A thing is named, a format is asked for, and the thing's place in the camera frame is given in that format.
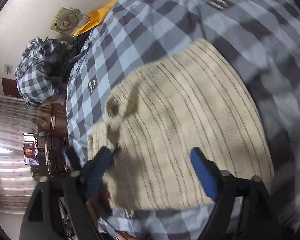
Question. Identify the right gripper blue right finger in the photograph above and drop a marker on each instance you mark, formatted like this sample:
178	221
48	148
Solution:
257	220

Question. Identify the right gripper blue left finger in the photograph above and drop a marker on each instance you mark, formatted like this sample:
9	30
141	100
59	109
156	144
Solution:
42	218

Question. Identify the cream tweed checked garment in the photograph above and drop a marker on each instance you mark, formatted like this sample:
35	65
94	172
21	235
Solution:
160	111

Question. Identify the lit screen on desk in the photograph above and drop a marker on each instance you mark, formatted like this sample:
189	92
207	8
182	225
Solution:
30	149

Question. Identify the blue checked pillow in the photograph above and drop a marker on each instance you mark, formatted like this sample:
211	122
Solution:
41	73

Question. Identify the blue checked bed cover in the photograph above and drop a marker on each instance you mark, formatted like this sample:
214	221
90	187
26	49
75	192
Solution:
259	38

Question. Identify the beige box fan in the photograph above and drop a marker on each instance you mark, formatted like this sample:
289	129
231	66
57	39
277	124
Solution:
68	20

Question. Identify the yellow cloth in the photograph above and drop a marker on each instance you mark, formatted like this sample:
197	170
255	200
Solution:
95	18

